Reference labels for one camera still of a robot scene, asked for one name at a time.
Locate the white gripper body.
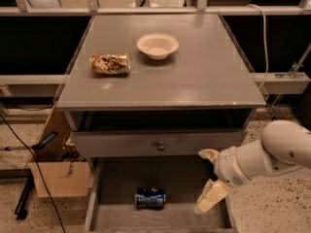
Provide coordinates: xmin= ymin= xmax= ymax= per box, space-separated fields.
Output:
xmin=214 ymin=147 xmax=250 ymax=187

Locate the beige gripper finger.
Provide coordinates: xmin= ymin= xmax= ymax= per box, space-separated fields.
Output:
xmin=198 ymin=149 xmax=219 ymax=163
xmin=193 ymin=179 xmax=230 ymax=214

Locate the blue pepsi can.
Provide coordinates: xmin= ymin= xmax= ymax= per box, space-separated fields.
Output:
xmin=135 ymin=187 xmax=166 ymax=210

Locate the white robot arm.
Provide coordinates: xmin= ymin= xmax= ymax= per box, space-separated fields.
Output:
xmin=194 ymin=120 xmax=311 ymax=214

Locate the round metal drawer knob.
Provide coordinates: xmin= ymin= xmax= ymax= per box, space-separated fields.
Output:
xmin=156 ymin=142 xmax=165 ymax=151

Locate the grey drawer cabinet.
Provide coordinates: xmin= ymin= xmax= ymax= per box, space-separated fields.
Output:
xmin=55 ymin=13 xmax=267 ymax=233

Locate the closed grey top drawer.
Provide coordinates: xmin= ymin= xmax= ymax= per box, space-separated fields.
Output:
xmin=71 ymin=129 xmax=247 ymax=157

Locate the open grey middle drawer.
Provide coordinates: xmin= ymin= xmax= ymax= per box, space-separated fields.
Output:
xmin=85 ymin=155 xmax=237 ymax=233

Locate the gold crumpled snack can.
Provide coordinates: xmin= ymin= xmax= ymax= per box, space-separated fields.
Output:
xmin=90 ymin=53 xmax=130 ymax=76

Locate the white paper bowl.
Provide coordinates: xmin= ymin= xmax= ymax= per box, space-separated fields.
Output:
xmin=137 ymin=33 xmax=179 ymax=60

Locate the cardboard box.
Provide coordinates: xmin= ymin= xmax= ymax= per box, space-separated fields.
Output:
xmin=29 ymin=162 xmax=90 ymax=197

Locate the black metal stand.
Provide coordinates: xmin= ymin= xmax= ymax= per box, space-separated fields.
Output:
xmin=0 ymin=169 xmax=34 ymax=220

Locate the metal railing frame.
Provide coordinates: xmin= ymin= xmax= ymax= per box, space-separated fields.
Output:
xmin=0 ymin=0 xmax=311 ymax=95

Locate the black handled tool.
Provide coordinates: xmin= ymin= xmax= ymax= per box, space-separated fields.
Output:
xmin=4 ymin=131 xmax=58 ymax=151

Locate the black floor cable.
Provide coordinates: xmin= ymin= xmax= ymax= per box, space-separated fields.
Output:
xmin=0 ymin=113 xmax=67 ymax=233

